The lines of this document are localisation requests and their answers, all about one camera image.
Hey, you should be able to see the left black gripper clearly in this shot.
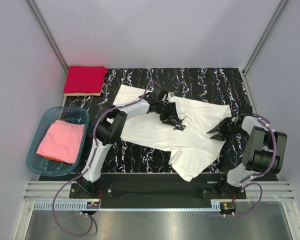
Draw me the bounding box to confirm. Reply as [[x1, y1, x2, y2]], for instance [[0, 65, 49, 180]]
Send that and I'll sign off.
[[154, 101, 180, 127]]

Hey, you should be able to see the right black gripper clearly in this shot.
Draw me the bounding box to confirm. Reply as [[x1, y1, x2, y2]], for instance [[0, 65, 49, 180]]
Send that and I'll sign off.
[[207, 117, 246, 142]]

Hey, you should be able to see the white t shirt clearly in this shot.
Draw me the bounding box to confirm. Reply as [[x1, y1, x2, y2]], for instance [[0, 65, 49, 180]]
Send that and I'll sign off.
[[121, 93, 232, 182]]

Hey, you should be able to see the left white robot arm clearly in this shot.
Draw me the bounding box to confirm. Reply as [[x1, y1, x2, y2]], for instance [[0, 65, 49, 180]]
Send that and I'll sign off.
[[77, 86, 186, 198]]

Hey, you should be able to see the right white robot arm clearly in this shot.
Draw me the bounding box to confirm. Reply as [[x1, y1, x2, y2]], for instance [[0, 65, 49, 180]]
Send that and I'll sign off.
[[207, 105, 288, 199]]

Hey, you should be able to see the folded beige t shirt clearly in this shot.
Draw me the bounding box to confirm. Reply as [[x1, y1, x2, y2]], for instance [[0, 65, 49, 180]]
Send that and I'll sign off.
[[63, 92, 102, 97]]

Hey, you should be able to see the folded red t shirt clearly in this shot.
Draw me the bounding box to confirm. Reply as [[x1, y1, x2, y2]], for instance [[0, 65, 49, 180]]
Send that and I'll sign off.
[[63, 65, 108, 93]]

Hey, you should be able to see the pink t shirt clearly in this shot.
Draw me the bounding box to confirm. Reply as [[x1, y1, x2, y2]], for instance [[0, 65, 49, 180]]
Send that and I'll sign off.
[[36, 120, 85, 164]]

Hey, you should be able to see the orange garment in basket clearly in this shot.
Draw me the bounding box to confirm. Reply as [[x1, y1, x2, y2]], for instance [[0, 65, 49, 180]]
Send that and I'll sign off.
[[44, 156, 60, 162]]

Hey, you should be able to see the teal plastic basket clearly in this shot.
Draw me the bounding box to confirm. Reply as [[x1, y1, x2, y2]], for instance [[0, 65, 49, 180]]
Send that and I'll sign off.
[[26, 106, 90, 177]]

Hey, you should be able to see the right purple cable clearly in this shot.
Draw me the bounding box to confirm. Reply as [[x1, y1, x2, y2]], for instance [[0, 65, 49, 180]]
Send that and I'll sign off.
[[194, 113, 278, 217]]

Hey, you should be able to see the purple cable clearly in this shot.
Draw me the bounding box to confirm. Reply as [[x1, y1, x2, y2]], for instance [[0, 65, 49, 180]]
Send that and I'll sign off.
[[52, 80, 163, 237], [194, 113, 278, 217]]

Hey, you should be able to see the right aluminium frame post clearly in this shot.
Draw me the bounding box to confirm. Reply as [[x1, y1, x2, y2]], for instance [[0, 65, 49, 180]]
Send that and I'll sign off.
[[242, 0, 290, 74]]

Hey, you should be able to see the aluminium frame post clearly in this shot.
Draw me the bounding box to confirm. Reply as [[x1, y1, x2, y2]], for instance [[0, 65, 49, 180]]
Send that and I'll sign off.
[[26, 0, 69, 73], [242, 0, 290, 74]]

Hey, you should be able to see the grey slotted cable duct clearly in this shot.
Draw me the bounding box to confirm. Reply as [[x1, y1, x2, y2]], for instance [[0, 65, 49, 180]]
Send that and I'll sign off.
[[33, 200, 237, 215]]

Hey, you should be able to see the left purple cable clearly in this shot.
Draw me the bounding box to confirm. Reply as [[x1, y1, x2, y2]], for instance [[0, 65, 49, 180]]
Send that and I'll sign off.
[[52, 80, 163, 237]]

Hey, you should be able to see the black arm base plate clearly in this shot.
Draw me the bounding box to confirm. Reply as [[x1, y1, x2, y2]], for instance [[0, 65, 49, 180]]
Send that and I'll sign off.
[[69, 173, 247, 207]]

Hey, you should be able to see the left aluminium frame post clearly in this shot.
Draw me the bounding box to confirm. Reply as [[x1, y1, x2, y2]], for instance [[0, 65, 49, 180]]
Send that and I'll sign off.
[[26, 0, 69, 73]]

